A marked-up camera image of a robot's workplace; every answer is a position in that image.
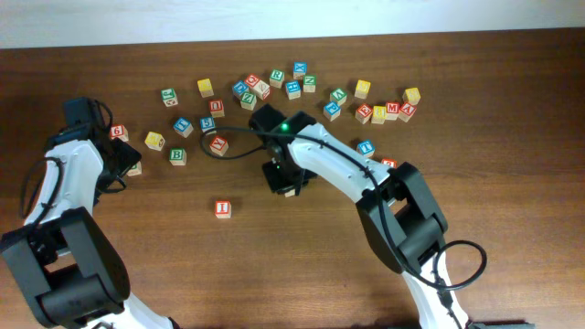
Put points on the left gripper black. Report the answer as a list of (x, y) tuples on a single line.
[(127, 158)]

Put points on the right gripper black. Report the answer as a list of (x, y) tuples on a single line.
[(280, 185)]

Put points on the yellow C block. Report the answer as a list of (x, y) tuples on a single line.
[(290, 194)]

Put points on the red I block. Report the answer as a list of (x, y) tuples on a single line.
[(223, 209)]

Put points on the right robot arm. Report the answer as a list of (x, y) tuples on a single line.
[(403, 223)]

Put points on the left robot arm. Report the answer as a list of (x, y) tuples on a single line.
[(67, 270)]

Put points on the red 6 block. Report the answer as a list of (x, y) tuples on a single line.
[(118, 131)]

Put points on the red Y block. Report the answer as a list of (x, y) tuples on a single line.
[(219, 146)]

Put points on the green B block left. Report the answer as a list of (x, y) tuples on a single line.
[(135, 170)]

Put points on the green b block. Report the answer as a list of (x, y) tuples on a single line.
[(135, 170), (177, 156)]

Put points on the blue P block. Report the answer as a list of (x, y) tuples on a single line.
[(331, 111)]

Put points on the green Z block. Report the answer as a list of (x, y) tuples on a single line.
[(248, 101)]

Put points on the blue T block right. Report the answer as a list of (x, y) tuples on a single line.
[(366, 148)]

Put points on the blue t block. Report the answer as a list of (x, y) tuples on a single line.
[(366, 148), (183, 127)]

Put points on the blue H block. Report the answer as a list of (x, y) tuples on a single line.
[(293, 89)]

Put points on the plain face red-edged block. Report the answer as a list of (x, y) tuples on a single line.
[(262, 90)]

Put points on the blue 5 block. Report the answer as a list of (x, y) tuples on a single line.
[(207, 125)]

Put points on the green J block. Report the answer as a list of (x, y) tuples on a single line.
[(169, 97)]

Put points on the green R block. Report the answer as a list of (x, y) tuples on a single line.
[(277, 78)]

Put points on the red U block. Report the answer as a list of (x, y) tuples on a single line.
[(216, 108)]

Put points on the green N block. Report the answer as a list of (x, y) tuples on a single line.
[(309, 83)]

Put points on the green V block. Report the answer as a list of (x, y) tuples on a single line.
[(338, 96)]

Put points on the blue D block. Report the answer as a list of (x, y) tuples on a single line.
[(239, 88)]

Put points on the red Q block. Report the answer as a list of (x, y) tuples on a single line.
[(252, 81)]

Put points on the blue T block left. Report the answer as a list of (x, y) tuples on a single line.
[(183, 127)]

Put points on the red E block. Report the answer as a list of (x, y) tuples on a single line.
[(363, 113)]

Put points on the blue X block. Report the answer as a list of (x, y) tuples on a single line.
[(299, 70)]

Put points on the red 3 block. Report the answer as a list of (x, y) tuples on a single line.
[(390, 162)]

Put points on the yellow B block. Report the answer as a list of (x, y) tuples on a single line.
[(378, 114)]

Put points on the yellow block top right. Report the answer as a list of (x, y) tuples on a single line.
[(362, 89)]

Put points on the yellow block top left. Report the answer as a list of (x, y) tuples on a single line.
[(205, 88)]

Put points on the red M block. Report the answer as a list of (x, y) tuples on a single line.
[(392, 111)]

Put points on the red A block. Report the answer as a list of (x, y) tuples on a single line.
[(406, 111)]

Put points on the yellow block far right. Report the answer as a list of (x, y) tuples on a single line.
[(411, 96)]

